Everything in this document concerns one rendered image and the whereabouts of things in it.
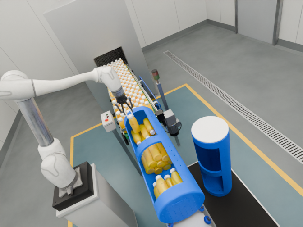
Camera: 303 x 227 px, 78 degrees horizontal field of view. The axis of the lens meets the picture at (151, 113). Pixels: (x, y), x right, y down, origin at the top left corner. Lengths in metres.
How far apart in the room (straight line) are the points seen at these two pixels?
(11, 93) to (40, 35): 4.63
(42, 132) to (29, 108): 0.20
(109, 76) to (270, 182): 1.99
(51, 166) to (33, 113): 0.37
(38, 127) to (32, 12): 4.46
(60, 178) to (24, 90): 0.63
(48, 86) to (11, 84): 0.17
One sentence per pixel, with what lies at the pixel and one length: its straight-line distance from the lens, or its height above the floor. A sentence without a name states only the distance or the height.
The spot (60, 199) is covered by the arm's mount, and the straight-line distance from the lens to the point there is 1.60.
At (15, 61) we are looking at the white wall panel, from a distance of 6.12.
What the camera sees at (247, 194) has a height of 0.15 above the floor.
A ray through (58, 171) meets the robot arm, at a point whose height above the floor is 1.29.
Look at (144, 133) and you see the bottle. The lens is 1.57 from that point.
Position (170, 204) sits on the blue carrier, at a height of 1.20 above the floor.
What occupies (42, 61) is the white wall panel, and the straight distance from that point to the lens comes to 5.98.
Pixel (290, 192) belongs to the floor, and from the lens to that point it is 2.48.
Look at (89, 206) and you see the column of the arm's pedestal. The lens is 1.64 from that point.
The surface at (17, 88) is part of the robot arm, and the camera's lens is 1.22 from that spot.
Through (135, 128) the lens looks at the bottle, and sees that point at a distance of 1.58.
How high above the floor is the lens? 2.16
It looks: 39 degrees down
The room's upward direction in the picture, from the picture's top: 22 degrees counter-clockwise
